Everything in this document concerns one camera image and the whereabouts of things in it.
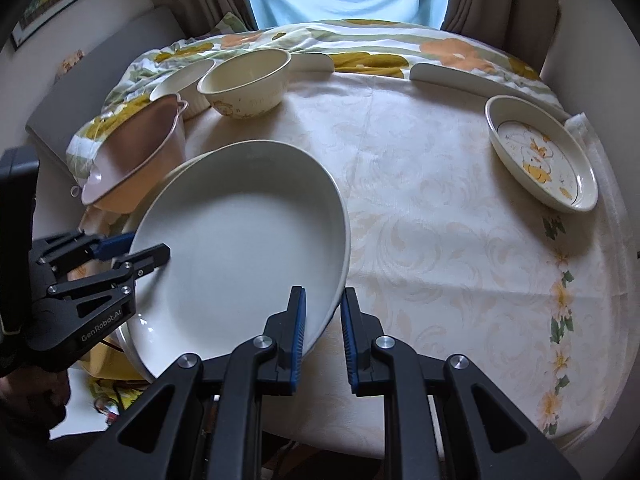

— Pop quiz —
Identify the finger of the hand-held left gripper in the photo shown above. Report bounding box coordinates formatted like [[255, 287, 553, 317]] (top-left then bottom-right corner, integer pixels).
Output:
[[46, 243, 172, 302], [30, 230, 136, 277]]

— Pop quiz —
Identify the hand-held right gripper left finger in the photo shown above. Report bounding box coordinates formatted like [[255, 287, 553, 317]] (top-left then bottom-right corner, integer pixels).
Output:
[[65, 286, 307, 480]]

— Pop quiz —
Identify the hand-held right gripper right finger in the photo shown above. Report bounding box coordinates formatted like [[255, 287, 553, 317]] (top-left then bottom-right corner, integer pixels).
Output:
[[340, 287, 581, 480]]

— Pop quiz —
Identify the large white plate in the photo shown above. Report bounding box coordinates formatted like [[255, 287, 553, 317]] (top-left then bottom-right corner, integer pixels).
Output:
[[127, 140, 351, 381], [116, 150, 231, 383]]

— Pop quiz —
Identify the pink pot with handles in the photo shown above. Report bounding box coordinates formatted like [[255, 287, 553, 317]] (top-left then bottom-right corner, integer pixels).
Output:
[[80, 92, 190, 213]]

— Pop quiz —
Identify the white ribbed bowl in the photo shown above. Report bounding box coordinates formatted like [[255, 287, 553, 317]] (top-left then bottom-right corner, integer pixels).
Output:
[[149, 59, 217, 118]]

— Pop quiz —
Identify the cream printed bowl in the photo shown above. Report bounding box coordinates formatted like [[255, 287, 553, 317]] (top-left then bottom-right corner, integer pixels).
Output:
[[196, 49, 293, 121]]

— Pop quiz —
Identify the bear print plate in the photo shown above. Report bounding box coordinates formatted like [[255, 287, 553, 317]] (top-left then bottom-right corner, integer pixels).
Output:
[[484, 95, 599, 213]]

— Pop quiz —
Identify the person's left hand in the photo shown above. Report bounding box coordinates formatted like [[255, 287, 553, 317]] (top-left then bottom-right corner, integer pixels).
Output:
[[0, 365, 72, 442]]

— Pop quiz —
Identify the yellow cushion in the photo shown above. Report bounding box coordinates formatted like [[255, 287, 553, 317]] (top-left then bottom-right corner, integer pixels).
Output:
[[80, 347, 151, 387]]

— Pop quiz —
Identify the cream floral tablecloth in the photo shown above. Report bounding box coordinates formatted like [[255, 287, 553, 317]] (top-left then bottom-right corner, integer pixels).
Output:
[[80, 71, 632, 456]]

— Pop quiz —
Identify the grey sofa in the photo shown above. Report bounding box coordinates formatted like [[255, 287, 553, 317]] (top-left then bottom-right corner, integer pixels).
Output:
[[25, 6, 183, 181]]

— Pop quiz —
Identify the floral striped blanket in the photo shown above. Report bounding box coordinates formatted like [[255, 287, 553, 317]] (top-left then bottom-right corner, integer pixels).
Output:
[[65, 19, 543, 192]]

